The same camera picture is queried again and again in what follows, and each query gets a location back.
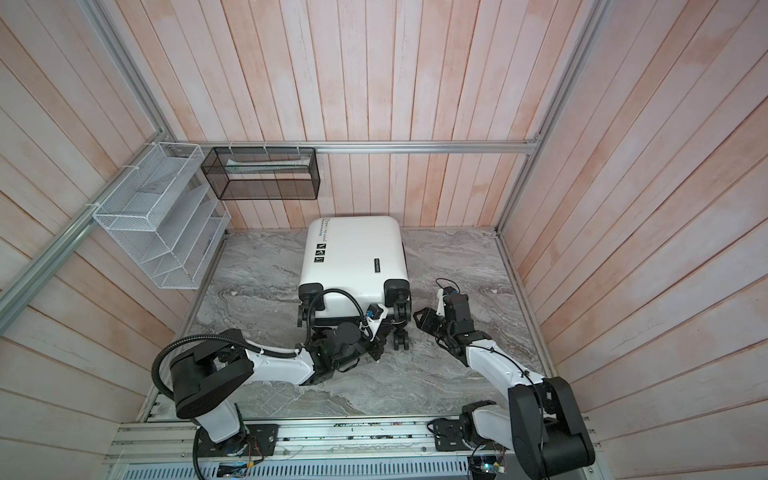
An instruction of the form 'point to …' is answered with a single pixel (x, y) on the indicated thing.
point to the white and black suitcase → (364, 254)
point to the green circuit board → (492, 467)
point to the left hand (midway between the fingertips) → (393, 332)
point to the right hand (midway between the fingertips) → (418, 314)
